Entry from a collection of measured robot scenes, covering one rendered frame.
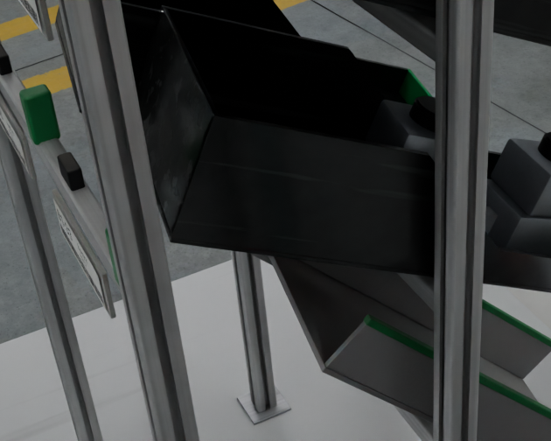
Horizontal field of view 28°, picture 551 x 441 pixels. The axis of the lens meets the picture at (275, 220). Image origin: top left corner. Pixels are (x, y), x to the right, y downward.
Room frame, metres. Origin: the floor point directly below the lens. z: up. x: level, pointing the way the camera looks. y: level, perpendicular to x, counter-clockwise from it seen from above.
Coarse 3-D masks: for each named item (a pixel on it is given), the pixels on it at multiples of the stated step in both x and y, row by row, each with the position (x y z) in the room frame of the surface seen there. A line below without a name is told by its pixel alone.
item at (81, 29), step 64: (64, 0) 0.38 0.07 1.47; (448, 0) 0.45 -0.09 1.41; (128, 64) 0.38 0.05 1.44; (448, 64) 0.45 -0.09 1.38; (0, 128) 0.68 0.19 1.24; (128, 128) 0.38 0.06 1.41; (448, 128) 0.45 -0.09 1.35; (128, 192) 0.38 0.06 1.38; (448, 192) 0.44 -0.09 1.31; (128, 256) 0.38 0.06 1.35; (448, 256) 0.44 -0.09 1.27; (64, 320) 0.68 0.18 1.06; (128, 320) 0.39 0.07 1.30; (256, 320) 0.75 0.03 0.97; (448, 320) 0.44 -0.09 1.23; (64, 384) 0.68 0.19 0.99; (256, 384) 0.74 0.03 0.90; (448, 384) 0.44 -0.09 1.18
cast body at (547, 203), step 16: (512, 144) 0.55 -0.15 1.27; (528, 144) 0.55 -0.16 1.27; (544, 144) 0.54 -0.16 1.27; (512, 160) 0.54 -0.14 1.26; (528, 160) 0.53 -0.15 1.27; (544, 160) 0.53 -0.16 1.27; (496, 176) 0.54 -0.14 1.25; (512, 176) 0.54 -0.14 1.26; (528, 176) 0.53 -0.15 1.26; (544, 176) 0.52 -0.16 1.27; (496, 192) 0.53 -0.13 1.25; (512, 192) 0.53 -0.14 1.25; (528, 192) 0.52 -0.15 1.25; (544, 192) 0.51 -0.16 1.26; (496, 208) 0.53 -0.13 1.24; (512, 208) 0.52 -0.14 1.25; (528, 208) 0.51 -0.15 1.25; (544, 208) 0.51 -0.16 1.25; (496, 224) 0.52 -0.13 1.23; (512, 224) 0.51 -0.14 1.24; (528, 224) 0.51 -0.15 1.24; (544, 224) 0.51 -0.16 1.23; (496, 240) 0.51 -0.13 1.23; (512, 240) 0.51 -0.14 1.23; (528, 240) 0.51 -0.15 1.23; (544, 240) 0.52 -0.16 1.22
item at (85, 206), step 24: (360, 0) 0.53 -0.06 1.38; (408, 24) 0.49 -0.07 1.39; (432, 24) 0.48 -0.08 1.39; (432, 48) 0.47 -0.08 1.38; (24, 120) 0.57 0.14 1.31; (48, 144) 0.53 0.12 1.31; (48, 168) 0.52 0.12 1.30; (72, 192) 0.48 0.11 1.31; (96, 216) 0.46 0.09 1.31; (96, 240) 0.44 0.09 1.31; (432, 288) 0.47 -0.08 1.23
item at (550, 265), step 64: (192, 64) 0.50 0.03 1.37; (256, 64) 0.58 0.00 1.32; (320, 64) 0.59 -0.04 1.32; (192, 128) 0.47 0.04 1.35; (256, 128) 0.45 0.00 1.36; (320, 128) 0.59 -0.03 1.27; (192, 192) 0.44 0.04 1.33; (256, 192) 0.45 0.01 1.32; (320, 192) 0.46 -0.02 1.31; (384, 192) 0.46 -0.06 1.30; (320, 256) 0.46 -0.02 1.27; (384, 256) 0.46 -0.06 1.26; (512, 256) 0.48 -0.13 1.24
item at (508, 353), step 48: (288, 288) 0.53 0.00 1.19; (336, 288) 0.58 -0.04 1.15; (384, 288) 0.60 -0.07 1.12; (336, 336) 0.51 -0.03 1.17; (384, 336) 0.47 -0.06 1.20; (432, 336) 0.60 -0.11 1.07; (528, 336) 0.63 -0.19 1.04; (384, 384) 0.47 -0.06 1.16; (432, 384) 0.47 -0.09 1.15; (480, 384) 0.48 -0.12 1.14; (480, 432) 0.48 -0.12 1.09; (528, 432) 0.49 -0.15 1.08
